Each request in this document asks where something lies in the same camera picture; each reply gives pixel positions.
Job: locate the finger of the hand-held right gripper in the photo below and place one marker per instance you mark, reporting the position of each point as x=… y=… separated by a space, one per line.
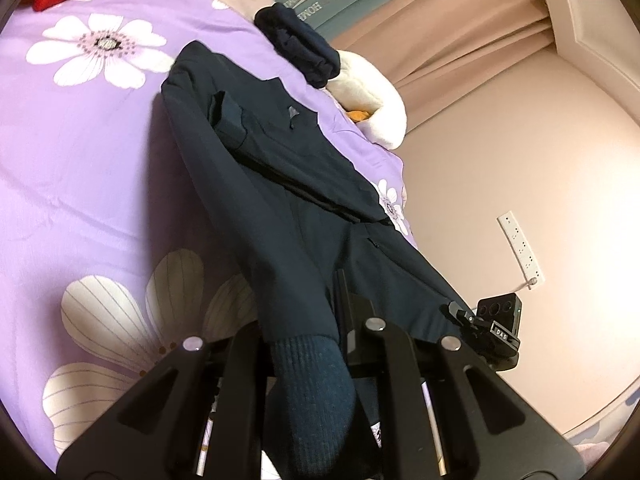
x=457 y=314

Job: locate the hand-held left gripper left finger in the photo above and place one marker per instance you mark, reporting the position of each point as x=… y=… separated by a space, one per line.
x=245 y=360

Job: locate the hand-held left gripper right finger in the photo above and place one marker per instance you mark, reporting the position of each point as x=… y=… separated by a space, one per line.
x=357 y=330

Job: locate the navy zip jacket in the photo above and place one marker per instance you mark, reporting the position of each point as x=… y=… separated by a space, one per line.
x=280 y=200

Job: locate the folded navy clothes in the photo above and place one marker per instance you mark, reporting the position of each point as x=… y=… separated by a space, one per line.
x=300 y=45

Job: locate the white power strip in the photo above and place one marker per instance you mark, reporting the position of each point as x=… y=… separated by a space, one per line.
x=520 y=250

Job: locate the white plush goose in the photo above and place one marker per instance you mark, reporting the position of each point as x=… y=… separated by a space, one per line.
x=385 y=115

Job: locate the purple floral duvet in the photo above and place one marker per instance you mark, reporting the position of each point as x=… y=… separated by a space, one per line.
x=100 y=160

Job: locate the pink curtain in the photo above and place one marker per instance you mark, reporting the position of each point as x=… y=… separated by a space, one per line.
x=450 y=50

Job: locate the white moulded panel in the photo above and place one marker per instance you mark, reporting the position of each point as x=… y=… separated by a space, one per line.
x=600 y=10

